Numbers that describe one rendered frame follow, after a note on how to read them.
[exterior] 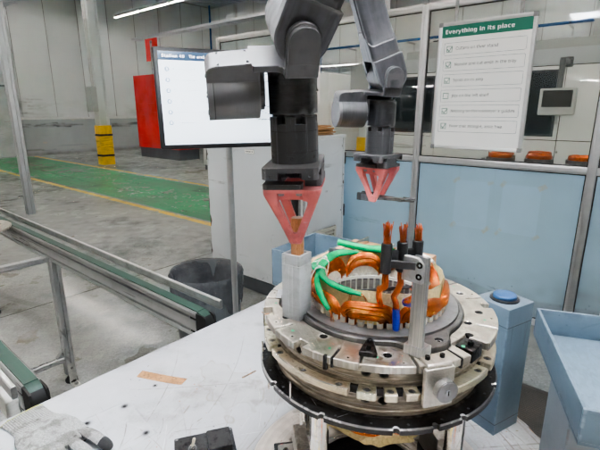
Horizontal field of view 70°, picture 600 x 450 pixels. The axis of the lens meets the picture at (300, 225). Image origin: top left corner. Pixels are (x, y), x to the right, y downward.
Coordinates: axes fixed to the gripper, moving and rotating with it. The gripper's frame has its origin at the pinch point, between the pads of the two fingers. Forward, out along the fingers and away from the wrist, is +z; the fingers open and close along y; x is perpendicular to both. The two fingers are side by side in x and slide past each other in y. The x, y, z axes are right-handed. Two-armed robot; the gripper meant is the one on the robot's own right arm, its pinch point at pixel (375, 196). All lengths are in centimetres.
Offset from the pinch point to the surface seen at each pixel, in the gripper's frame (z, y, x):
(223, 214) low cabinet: 64, -151, -204
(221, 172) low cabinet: 31, -150, -204
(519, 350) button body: 23.5, 2.7, 31.5
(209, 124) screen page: -12, -24, -77
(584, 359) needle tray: 15.3, 15.4, 40.9
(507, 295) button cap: 13.5, 3.4, 28.4
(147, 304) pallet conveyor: 50, 1, -84
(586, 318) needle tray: 11.8, 9.0, 40.2
